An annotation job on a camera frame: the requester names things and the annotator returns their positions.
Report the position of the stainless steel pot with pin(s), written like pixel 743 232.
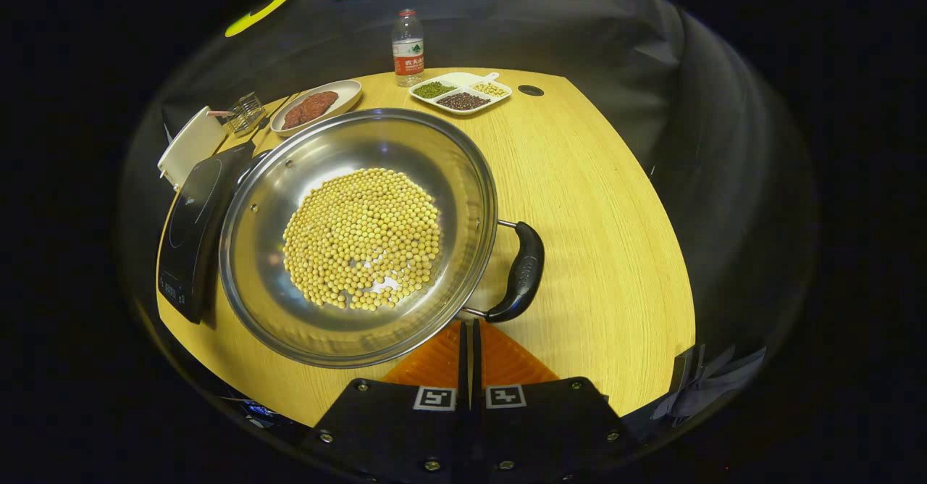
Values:
pixel 326 143

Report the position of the grey folded sheets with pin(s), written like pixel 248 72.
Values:
pixel 710 386

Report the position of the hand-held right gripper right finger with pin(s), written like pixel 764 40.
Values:
pixel 543 433

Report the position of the round white plate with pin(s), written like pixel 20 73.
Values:
pixel 347 93

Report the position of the black induction cooktop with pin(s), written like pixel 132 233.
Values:
pixel 188 230

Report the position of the white divided dish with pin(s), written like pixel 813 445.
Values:
pixel 456 78

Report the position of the white toaster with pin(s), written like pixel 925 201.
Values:
pixel 190 147

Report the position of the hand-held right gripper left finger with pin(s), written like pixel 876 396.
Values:
pixel 405 433

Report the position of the small yellow bean pile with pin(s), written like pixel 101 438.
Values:
pixel 490 89

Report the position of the brown meat patty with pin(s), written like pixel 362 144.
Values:
pixel 293 116
pixel 320 101

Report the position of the green mung bean pile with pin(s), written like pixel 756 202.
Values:
pixel 434 90

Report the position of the clear plastic water bottle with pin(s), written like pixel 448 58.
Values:
pixel 408 56

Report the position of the dark red bean pile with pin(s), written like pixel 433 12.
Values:
pixel 463 101

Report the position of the large soybean pile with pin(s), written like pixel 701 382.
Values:
pixel 362 238

